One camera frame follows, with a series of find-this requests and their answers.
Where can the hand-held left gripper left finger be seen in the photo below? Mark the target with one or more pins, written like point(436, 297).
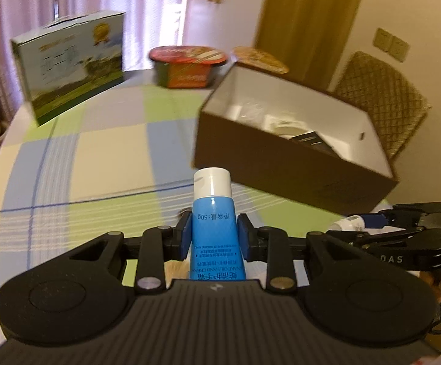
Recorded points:
point(184, 234)

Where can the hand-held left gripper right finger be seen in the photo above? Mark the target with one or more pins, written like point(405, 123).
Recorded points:
point(243, 235)

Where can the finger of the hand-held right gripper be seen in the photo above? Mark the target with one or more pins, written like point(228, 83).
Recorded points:
point(395, 237)
point(376, 220)

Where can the blue hand cream tube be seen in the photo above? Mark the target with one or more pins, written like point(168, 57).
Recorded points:
point(214, 228)

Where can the small white bottle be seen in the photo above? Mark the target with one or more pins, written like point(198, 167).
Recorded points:
point(344, 223)

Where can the brown cardboard box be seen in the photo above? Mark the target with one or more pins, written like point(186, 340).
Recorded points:
point(281, 175)

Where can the desktop with checked tablecloth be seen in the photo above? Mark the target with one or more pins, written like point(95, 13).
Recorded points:
point(98, 159)

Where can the black product box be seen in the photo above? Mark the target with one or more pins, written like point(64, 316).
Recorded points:
point(313, 142)

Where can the quilted brown chair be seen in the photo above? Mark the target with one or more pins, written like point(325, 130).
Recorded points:
point(387, 91)

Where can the red instant rice bowl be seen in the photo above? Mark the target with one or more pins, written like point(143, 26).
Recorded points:
point(188, 70)

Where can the orange instant rice bowl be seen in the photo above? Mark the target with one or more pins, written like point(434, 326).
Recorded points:
point(262, 61)

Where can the milk carton with cow print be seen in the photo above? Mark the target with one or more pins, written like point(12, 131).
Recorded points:
point(72, 68)

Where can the brown wooden door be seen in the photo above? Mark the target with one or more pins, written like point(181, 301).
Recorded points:
point(311, 22)

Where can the sheer pink curtain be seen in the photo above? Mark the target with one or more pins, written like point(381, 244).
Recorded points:
point(91, 0)

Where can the beige wall socket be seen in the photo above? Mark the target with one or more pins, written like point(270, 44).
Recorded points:
point(382, 38)
point(399, 48)

